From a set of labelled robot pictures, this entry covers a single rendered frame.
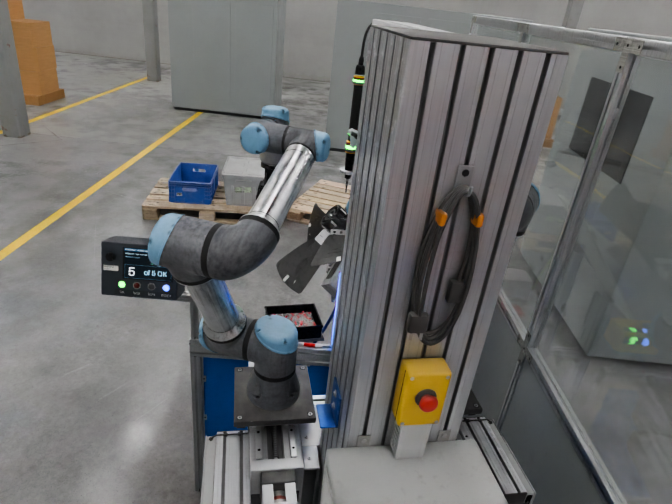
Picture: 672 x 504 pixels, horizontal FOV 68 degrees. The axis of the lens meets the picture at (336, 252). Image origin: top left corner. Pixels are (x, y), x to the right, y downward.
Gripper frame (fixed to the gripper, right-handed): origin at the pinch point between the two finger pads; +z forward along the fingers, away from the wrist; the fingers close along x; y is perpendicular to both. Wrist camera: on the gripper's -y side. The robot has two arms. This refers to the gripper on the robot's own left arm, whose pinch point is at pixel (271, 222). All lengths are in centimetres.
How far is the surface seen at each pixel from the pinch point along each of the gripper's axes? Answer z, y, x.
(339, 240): 24, -41, 24
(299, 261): 41, -53, 8
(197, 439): 111, -14, -28
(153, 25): 30, -1011, -356
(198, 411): 94, -12, -27
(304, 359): 62, -12, 14
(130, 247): 19, -11, -48
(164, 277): 27.8, -8.2, -36.3
